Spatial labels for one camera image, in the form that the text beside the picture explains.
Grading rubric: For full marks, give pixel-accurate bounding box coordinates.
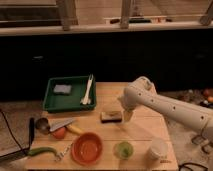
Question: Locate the metal ladle black handle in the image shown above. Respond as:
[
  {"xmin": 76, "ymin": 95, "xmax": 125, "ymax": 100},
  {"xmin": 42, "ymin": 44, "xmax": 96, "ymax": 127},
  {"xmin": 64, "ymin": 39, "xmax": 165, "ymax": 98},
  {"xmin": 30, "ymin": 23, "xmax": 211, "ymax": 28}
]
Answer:
[{"xmin": 29, "ymin": 118, "xmax": 50, "ymax": 145}]

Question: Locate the grey sponge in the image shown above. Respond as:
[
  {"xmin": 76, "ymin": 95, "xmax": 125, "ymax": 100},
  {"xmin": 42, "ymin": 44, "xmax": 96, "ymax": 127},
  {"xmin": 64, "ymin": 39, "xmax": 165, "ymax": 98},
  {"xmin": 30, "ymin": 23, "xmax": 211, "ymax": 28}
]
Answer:
[{"xmin": 53, "ymin": 85, "xmax": 72, "ymax": 94}]

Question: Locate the black cable left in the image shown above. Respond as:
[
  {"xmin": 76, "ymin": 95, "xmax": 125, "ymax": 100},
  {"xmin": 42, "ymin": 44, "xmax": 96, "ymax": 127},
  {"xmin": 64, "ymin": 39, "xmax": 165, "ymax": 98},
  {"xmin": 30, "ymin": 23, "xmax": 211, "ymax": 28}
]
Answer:
[{"xmin": 0, "ymin": 109, "xmax": 30, "ymax": 163}]

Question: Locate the spice bottle rack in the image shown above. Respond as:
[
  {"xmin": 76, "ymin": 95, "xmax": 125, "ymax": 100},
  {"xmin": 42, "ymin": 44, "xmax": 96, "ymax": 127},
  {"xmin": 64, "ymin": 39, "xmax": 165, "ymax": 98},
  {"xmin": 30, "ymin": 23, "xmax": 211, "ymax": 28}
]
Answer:
[{"xmin": 191, "ymin": 134, "xmax": 213, "ymax": 154}]

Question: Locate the black cable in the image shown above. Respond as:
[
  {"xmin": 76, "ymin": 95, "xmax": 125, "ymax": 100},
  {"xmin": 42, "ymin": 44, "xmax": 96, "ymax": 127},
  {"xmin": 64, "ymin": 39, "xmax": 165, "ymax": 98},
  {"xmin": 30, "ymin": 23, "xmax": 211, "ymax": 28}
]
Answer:
[
  {"xmin": 0, "ymin": 109, "xmax": 30, "ymax": 163},
  {"xmin": 178, "ymin": 161, "xmax": 211, "ymax": 171}
]

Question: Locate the green cup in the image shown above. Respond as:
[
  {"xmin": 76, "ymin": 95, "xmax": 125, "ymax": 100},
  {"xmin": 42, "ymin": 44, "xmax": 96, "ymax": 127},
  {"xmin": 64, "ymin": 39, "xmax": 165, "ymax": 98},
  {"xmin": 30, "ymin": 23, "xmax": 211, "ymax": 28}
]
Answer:
[{"xmin": 114, "ymin": 141, "xmax": 134, "ymax": 160}]

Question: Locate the yellow banana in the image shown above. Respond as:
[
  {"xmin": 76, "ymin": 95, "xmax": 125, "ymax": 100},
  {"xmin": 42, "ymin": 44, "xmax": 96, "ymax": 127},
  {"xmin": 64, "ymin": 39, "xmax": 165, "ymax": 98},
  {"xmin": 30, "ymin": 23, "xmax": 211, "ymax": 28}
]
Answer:
[{"xmin": 66, "ymin": 124, "xmax": 83, "ymax": 135}]

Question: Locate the brown chalkboard eraser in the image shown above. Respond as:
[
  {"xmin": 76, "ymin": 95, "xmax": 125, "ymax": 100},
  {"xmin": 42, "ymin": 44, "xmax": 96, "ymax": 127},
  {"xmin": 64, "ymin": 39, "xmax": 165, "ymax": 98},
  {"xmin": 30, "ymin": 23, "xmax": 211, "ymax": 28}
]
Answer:
[{"xmin": 100, "ymin": 111, "xmax": 122, "ymax": 123}]

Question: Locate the black cable right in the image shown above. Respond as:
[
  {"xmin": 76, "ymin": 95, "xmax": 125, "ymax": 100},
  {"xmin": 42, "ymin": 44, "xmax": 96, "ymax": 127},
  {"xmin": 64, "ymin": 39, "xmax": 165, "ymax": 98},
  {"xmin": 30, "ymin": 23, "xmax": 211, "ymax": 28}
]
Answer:
[{"xmin": 178, "ymin": 161, "xmax": 211, "ymax": 171}]

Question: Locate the silver knife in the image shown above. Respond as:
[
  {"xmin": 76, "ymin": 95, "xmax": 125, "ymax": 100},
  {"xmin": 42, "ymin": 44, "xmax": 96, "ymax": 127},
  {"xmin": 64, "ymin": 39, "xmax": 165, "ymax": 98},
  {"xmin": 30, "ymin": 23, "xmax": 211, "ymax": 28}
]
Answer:
[{"xmin": 50, "ymin": 118, "xmax": 75, "ymax": 132}]

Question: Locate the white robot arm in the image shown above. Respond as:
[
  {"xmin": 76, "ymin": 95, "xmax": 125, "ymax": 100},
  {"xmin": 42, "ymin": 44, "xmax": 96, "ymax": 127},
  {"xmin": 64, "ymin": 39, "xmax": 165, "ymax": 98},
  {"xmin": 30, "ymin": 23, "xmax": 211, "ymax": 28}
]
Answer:
[{"xmin": 119, "ymin": 76, "xmax": 213, "ymax": 142}]

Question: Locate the white cup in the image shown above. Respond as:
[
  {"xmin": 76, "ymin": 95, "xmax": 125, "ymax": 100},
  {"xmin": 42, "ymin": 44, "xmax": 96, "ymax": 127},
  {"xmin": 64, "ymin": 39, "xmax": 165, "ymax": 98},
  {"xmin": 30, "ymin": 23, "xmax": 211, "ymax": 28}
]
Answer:
[{"xmin": 148, "ymin": 138, "xmax": 168, "ymax": 160}]

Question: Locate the green plastic tray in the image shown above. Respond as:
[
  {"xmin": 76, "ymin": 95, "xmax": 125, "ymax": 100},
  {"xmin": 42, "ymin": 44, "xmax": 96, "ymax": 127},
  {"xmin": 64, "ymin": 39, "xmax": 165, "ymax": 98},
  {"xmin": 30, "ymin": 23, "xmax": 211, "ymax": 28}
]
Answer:
[{"xmin": 43, "ymin": 76, "xmax": 96, "ymax": 113}]

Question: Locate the orange tomato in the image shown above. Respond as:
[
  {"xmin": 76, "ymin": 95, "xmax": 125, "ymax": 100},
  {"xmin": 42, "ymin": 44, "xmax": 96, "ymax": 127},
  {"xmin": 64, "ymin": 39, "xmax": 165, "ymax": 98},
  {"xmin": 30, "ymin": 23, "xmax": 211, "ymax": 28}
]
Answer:
[{"xmin": 52, "ymin": 127, "xmax": 66, "ymax": 139}]

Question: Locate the red bowl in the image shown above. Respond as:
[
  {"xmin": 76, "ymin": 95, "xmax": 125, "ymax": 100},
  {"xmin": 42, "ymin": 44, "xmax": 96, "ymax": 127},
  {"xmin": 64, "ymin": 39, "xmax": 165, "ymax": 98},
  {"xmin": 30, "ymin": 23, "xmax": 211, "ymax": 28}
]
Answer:
[{"xmin": 71, "ymin": 132, "xmax": 103, "ymax": 166}]

